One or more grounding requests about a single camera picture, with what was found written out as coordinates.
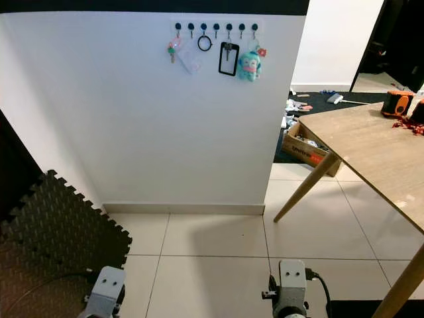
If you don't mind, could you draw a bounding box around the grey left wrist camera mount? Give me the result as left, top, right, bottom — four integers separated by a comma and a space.
86, 266, 127, 318

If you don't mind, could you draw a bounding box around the key bunch with white tag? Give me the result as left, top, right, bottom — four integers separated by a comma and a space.
168, 38, 203, 74

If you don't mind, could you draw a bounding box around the teal plush keychain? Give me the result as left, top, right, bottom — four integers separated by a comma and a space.
237, 40, 267, 82

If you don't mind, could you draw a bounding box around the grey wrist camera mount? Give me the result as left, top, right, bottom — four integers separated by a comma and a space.
278, 259, 307, 318
86, 266, 127, 318

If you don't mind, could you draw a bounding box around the black floor mat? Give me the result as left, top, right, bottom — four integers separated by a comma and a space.
331, 301, 382, 318

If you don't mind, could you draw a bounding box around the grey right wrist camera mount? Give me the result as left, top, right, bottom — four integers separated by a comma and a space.
278, 259, 307, 318

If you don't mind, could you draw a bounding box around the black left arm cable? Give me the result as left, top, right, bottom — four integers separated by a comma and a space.
19, 269, 101, 318

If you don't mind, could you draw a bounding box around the cardboard box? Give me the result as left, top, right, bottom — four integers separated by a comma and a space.
280, 121, 332, 177

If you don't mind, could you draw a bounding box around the red tangled item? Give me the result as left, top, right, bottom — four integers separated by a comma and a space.
392, 118, 424, 136

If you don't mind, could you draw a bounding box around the white floor cleaning tool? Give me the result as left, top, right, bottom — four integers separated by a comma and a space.
327, 93, 384, 105

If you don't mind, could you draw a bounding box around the black foam puzzle mat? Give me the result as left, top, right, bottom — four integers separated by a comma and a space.
0, 170, 132, 318

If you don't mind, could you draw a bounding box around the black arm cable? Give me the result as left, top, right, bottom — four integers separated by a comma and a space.
19, 269, 101, 318
305, 268, 333, 318

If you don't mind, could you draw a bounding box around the orange black device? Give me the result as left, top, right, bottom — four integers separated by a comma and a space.
381, 90, 415, 119

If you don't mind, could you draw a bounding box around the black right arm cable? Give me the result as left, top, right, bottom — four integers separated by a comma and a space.
305, 268, 333, 318

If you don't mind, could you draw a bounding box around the black card frame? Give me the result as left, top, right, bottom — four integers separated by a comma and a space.
218, 42, 240, 77

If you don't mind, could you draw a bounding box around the black rug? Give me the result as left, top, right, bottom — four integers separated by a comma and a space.
274, 91, 388, 163

